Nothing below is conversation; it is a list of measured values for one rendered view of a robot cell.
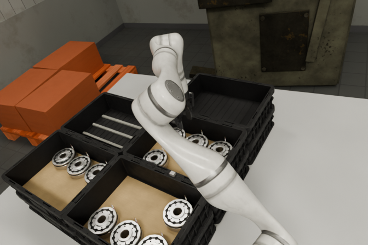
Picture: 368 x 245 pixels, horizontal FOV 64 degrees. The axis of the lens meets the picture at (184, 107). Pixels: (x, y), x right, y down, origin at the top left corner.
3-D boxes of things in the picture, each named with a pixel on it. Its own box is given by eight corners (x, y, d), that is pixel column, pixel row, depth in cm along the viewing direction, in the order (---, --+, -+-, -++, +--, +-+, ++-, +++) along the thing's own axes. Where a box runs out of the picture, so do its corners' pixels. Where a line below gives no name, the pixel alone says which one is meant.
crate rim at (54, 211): (122, 157, 116) (120, 153, 114) (62, 220, 98) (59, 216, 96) (60, 132, 137) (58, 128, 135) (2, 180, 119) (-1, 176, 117)
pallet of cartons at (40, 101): (87, 70, 384) (72, 38, 356) (142, 76, 344) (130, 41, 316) (5, 138, 300) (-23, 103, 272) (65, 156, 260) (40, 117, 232)
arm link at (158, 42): (148, 34, 93) (143, 52, 82) (176, 29, 92) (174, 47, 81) (153, 53, 97) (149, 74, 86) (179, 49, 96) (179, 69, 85)
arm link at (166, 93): (165, 36, 80) (144, 56, 84) (159, 88, 58) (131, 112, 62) (189, 58, 84) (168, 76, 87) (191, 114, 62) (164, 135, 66)
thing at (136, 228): (147, 229, 95) (146, 228, 95) (126, 257, 89) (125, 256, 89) (125, 216, 101) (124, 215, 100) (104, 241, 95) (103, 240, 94)
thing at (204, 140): (212, 138, 122) (212, 137, 121) (200, 155, 116) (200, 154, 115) (191, 132, 127) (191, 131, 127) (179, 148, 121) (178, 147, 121)
